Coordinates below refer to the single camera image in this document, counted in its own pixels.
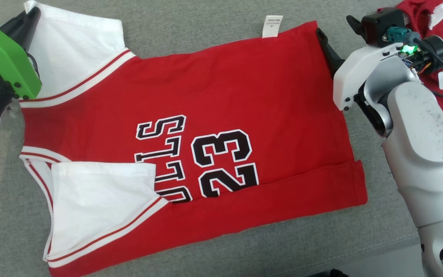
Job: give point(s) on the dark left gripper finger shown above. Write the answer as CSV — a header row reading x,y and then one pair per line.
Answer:
x,y
21,27

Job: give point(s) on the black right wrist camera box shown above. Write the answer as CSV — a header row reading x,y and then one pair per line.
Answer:
x,y
381,23

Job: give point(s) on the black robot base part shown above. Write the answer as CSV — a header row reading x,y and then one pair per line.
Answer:
x,y
329,273

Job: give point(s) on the red and white basketball jersey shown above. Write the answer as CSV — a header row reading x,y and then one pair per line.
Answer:
x,y
244,96

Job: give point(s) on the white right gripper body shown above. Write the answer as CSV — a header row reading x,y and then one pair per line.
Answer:
x,y
354,69

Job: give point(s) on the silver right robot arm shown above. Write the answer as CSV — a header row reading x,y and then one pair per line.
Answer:
x,y
421,134

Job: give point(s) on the red shorts with white stripe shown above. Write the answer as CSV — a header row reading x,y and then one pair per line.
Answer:
x,y
421,15

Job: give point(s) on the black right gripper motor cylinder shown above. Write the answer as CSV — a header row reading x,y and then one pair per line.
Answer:
x,y
435,52

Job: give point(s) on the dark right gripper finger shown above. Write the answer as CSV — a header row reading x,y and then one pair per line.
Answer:
x,y
355,24
331,57

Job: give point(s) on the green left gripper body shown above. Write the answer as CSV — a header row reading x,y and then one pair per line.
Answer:
x,y
2,54

